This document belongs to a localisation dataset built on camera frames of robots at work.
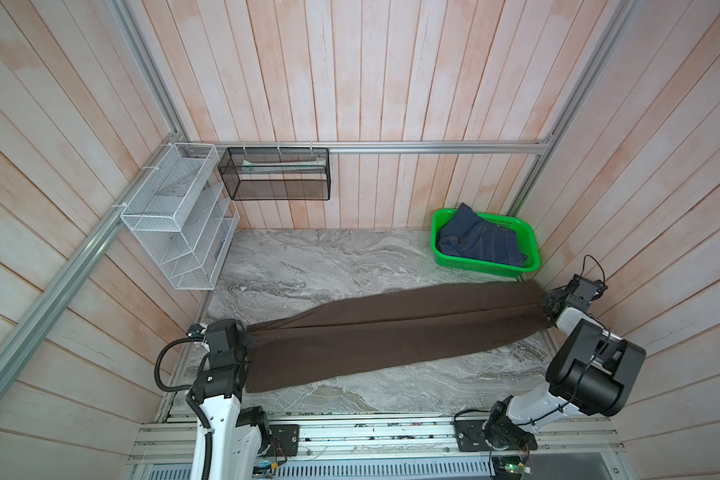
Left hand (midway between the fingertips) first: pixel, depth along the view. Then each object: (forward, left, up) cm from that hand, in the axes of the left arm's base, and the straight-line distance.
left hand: (241, 339), depth 79 cm
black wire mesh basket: (+55, -3, +15) cm, 58 cm away
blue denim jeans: (+42, -73, -3) cm, 84 cm away
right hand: (+14, -95, -2) cm, 96 cm away
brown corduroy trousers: (+7, -42, -8) cm, 43 cm away
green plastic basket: (+42, -94, -2) cm, 103 cm away
